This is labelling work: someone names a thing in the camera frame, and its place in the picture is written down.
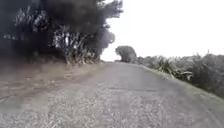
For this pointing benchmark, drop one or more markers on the round bush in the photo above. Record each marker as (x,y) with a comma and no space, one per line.
(126,53)

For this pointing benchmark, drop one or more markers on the grey gravel path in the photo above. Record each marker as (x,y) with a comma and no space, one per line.
(120,96)

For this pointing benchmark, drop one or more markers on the dark tall trees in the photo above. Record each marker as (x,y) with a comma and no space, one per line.
(56,30)

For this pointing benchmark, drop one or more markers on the row of flax bushes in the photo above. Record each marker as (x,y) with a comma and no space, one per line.
(190,68)

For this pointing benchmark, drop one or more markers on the dry grass verge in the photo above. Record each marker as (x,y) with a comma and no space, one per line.
(30,76)

